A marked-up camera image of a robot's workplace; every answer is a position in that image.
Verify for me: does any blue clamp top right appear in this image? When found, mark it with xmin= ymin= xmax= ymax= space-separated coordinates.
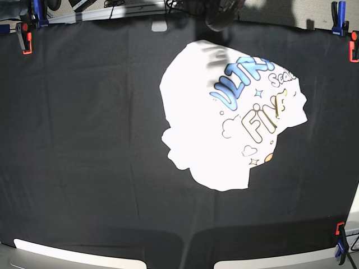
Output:
xmin=331 ymin=1 xmax=349 ymax=36

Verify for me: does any orange blue clamp bottom right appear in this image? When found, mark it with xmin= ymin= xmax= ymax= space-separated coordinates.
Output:
xmin=335 ymin=222 xmax=348 ymax=266

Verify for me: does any blue clamp top left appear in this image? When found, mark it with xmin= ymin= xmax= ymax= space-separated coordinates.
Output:
xmin=31 ymin=0 xmax=49 ymax=28

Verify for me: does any black table cloth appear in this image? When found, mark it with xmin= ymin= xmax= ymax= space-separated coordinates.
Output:
xmin=1 ymin=16 xmax=358 ymax=268

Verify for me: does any white printed t-shirt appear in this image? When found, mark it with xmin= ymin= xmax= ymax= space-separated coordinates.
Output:
xmin=159 ymin=40 xmax=307 ymax=192

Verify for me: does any silver monitor stand base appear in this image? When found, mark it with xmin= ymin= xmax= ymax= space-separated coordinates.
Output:
xmin=151 ymin=15 xmax=168 ymax=33

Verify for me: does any orange black clamp left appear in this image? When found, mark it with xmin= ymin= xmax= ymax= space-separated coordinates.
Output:
xmin=15 ymin=22 xmax=33 ymax=55

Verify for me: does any orange clamp top right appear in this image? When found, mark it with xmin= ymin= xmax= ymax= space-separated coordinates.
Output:
xmin=349 ymin=31 xmax=358 ymax=63

